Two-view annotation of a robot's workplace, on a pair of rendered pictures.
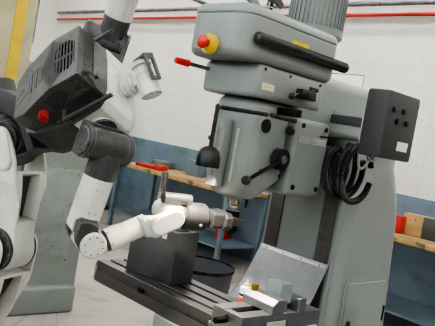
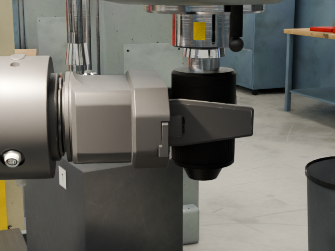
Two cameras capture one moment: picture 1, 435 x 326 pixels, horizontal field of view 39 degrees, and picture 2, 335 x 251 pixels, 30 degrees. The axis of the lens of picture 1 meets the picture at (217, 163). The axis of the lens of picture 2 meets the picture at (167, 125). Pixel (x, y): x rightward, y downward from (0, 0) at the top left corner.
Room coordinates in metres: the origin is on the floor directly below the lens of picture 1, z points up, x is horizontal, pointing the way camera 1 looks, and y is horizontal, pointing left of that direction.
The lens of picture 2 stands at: (1.55, -0.24, 1.32)
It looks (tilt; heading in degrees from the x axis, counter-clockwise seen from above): 13 degrees down; 24
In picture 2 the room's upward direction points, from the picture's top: straight up
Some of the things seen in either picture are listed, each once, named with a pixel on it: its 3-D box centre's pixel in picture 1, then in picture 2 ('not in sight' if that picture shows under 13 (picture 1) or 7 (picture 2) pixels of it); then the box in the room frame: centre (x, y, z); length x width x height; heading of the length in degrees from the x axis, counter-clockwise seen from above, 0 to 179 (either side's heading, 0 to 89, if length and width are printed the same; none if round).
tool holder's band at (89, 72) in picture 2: not in sight; (78, 75); (2.22, 0.18, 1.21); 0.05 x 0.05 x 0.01
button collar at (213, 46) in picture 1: (209, 43); not in sight; (1.81, 0.08, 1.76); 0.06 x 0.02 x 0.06; 45
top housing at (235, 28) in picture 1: (265, 44); not in sight; (1.99, -0.09, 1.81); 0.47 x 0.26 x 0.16; 135
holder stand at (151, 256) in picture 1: (162, 249); (96, 209); (2.19, 0.14, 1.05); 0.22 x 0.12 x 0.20; 54
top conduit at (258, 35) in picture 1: (303, 54); not in sight; (1.90, -0.21, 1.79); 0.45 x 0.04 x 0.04; 135
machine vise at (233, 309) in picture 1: (268, 311); not in sight; (1.79, -0.23, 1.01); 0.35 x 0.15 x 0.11; 133
